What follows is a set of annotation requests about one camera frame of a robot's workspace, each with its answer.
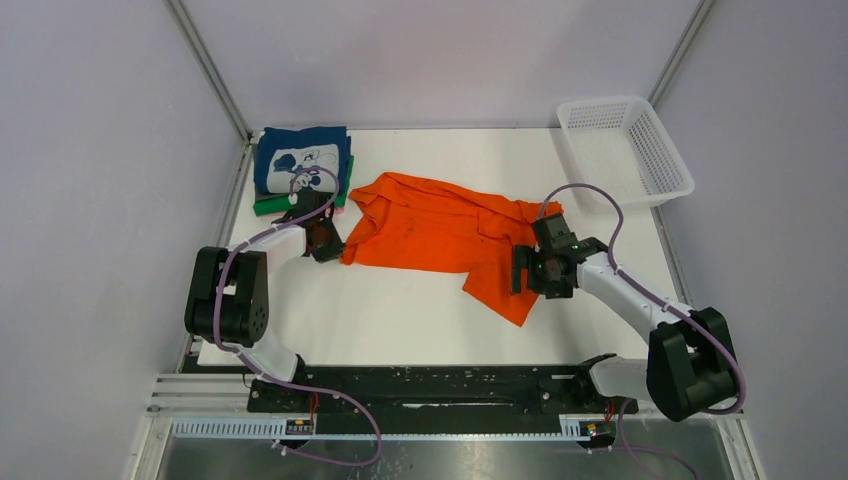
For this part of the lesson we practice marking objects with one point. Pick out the right aluminium frame post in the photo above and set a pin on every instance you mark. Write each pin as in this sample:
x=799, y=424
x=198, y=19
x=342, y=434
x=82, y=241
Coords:
x=679, y=53

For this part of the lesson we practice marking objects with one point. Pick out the left aluminium frame post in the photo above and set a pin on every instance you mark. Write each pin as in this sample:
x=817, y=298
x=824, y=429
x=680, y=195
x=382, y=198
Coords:
x=196, y=44

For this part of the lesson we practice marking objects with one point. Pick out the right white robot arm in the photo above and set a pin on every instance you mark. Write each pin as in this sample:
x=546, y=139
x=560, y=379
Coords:
x=691, y=365

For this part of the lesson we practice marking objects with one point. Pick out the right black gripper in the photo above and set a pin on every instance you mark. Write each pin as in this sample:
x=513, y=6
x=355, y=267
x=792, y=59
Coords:
x=525, y=256

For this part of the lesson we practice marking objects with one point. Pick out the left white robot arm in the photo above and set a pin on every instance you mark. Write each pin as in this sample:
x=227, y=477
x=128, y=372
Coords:
x=228, y=298

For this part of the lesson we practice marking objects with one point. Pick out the folded green t shirt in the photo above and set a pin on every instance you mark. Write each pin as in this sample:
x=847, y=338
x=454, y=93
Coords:
x=267, y=204

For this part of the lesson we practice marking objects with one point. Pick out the white plastic basket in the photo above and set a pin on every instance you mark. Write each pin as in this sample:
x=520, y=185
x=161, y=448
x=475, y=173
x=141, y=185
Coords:
x=619, y=144

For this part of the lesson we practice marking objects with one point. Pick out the folded blue printed t shirt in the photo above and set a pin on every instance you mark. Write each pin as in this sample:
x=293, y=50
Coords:
x=315, y=158

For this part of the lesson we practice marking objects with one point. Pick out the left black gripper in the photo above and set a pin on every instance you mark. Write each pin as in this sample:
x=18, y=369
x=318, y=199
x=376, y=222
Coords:
x=336, y=246

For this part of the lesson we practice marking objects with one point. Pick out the aluminium frame post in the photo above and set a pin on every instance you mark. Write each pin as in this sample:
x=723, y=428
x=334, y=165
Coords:
x=679, y=53
x=196, y=44

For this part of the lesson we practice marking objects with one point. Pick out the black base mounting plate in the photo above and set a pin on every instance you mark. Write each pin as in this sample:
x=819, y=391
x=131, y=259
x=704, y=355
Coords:
x=431, y=399

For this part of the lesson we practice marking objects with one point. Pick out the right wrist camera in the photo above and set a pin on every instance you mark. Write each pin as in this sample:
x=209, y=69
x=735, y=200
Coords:
x=553, y=234

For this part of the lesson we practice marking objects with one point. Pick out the orange t shirt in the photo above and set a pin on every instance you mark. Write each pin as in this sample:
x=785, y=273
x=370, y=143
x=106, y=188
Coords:
x=416, y=223

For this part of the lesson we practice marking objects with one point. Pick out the white slotted cable duct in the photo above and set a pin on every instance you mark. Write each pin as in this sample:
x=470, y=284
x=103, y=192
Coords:
x=286, y=429

